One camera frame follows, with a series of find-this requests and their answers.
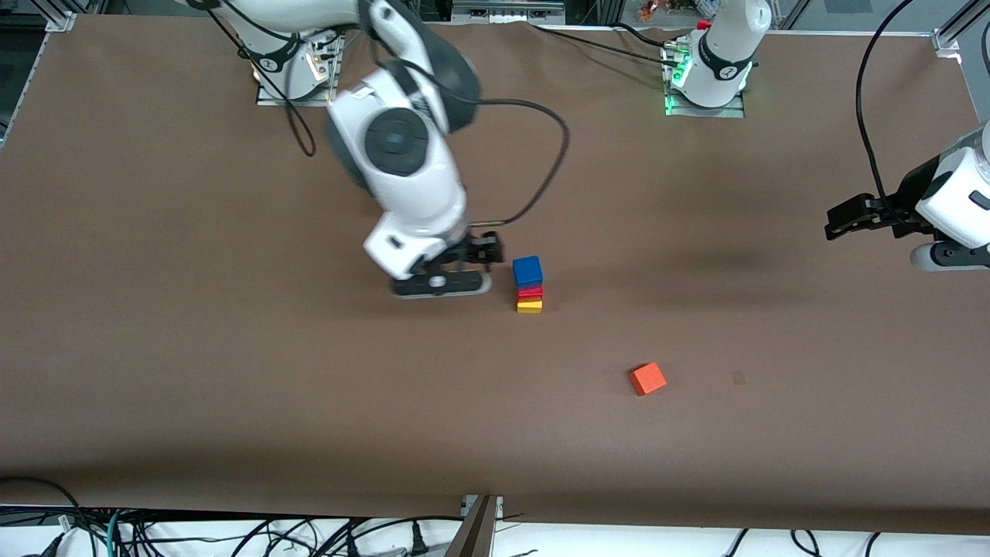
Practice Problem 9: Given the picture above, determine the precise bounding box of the aluminium frame post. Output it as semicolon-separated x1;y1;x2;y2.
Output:
445;495;504;557

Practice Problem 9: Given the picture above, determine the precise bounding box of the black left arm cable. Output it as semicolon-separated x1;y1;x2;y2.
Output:
854;0;918;214

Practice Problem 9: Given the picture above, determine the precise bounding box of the grey metal rail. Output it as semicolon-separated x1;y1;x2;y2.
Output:
452;0;567;16

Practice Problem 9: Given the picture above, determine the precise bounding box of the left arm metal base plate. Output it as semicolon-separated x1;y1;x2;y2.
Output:
663;91;746;119

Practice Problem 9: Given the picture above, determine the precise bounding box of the black base supply cable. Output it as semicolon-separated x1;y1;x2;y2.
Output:
534;26;667;61
609;22;675;49

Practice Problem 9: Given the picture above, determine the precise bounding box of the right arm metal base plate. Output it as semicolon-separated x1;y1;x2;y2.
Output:
255;43;343;107

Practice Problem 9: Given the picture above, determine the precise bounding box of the orange block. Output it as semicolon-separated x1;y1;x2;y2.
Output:
628;362;667;397

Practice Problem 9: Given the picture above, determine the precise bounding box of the aluminium frame profile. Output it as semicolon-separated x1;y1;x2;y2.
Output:
932;0;990;55
43;0;101;33

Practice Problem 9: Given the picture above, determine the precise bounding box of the brown table cover sheet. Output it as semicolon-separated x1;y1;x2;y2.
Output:
0;14;990;535

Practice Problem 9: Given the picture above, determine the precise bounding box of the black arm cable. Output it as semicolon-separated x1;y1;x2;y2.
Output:
854;0;918;214
205;0;572;230

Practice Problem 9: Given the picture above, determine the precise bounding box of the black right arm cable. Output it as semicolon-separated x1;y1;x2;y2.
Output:
205;0;572;230

